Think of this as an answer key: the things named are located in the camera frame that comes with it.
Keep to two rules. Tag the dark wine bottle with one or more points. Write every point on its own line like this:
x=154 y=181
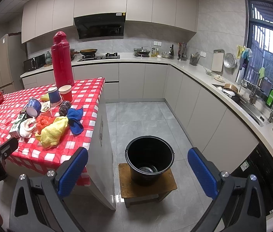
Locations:
x=172 y=50

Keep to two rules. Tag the utensil holder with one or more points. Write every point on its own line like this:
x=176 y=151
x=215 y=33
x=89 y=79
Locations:
x=194 y=58

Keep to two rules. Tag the steel wool scrubber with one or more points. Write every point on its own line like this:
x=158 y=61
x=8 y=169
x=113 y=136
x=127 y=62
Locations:
x=64 y=107

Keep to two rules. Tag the green dish soap bottle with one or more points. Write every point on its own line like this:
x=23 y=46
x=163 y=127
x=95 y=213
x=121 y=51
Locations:
x=269 y=101

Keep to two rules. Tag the red paper cup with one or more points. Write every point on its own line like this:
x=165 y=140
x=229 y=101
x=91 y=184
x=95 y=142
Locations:
x=66 y=93

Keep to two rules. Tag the yellow towel cloth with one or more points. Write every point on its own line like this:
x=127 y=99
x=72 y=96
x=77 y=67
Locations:
x=51 y=135

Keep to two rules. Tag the kitchen faucet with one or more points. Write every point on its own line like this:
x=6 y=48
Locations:
x=255 y=90

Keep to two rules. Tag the beige refrigerator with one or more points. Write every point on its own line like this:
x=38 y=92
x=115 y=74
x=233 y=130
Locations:
x=12 y=56

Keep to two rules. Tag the red checkered tablecloth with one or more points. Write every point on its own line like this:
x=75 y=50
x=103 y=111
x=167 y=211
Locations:
x=30 y=153

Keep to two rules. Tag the black range hood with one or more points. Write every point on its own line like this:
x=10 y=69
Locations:
x=100 y=25

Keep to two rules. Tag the white cutting board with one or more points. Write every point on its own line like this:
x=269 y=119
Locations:
x=217 y=61

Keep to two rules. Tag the brown pot in sink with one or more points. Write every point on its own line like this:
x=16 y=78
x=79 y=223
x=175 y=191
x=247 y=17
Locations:
x=231 y=87

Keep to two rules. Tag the blue paper cup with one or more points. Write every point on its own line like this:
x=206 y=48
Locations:
x=54 y=96

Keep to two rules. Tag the steel pan on counter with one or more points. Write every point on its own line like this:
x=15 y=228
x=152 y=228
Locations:
x=141 y=52

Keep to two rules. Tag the green milk carton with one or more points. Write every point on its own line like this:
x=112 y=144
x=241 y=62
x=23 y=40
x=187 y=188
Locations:
x=19 y=128

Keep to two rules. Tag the white paper towel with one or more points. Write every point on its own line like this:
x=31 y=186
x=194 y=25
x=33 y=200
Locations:
x=27 y=128

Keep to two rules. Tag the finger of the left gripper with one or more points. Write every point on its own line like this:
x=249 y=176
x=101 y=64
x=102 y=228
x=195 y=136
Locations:
x=7 y=148

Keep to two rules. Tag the small wooden stool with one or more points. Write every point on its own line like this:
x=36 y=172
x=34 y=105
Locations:
x=134 y=194

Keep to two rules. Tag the red thermos flask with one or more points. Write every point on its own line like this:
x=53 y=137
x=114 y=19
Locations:
x=61 y=61

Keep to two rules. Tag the knife rack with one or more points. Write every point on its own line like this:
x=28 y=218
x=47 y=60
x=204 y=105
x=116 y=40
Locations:
x=182 y=51

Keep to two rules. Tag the orange plastic bag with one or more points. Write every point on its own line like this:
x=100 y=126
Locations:
x=42 y=122

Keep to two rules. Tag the black microwave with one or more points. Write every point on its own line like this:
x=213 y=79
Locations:
x=34 y=63

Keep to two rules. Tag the black wok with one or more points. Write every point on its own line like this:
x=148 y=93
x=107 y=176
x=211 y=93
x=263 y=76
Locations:
x=86 y=52

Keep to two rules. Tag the black plastic bucket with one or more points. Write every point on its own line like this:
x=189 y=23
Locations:
x=148 y=158

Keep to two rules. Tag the yellow sponge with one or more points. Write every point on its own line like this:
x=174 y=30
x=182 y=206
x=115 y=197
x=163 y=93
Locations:
x=45 y=98

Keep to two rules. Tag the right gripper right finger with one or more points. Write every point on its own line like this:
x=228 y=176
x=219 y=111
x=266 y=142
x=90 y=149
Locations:
x=236 y=201

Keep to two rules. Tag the steel sink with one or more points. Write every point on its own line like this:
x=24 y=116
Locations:
x=245 y=105

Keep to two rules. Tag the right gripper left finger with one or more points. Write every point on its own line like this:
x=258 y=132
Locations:
x=26 y=212

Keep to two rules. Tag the gas stove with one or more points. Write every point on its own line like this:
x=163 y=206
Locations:
x=93 y=56

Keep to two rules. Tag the blue cloth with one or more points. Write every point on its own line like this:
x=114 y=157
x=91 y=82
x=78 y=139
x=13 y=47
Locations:
x=74 y=120

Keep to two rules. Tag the kitchen window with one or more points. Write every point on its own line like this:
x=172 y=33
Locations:
x=260 y=41

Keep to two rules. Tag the round metal strainer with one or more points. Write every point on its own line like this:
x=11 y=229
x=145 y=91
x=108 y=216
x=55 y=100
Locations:
x=229 y=61

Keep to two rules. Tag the snack wrapper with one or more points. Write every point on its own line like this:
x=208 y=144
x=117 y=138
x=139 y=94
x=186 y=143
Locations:
x=46 y=106

